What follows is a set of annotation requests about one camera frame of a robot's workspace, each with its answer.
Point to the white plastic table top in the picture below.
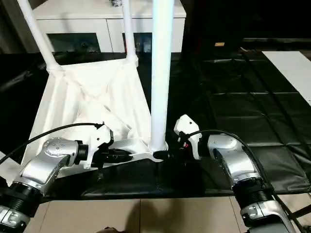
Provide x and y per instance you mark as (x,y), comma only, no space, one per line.
(97,85)

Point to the white plastic table leg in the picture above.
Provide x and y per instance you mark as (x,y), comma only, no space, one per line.
(160,72)
(7,167)
(128,31)
(39,36)

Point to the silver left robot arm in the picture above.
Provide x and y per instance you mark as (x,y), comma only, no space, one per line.
(48,157)

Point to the black mat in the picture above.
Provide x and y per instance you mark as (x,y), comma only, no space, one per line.
(243,109)

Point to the small yellow tag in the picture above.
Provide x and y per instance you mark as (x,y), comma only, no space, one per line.
(219,44)

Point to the white flat panel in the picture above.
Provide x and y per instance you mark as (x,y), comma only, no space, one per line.
(289,70)

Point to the white cabinet with glass doors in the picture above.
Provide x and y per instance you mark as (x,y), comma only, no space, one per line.
(85,24)

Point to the black metal bar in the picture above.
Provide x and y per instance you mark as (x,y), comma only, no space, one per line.
(277,40)

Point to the dark crumpled plastic bag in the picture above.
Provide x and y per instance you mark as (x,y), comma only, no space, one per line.
(116,2)

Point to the grey curtain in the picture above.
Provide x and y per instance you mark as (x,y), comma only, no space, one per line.
(14,26)

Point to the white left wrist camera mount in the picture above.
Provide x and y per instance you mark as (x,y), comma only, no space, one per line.
(99,138)

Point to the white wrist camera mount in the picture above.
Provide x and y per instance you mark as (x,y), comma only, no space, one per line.
(188,126)
(99,138)

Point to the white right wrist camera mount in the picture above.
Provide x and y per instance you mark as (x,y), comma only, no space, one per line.
(188,126)

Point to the black folding table frame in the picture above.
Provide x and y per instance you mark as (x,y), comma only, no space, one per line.
(301,212)

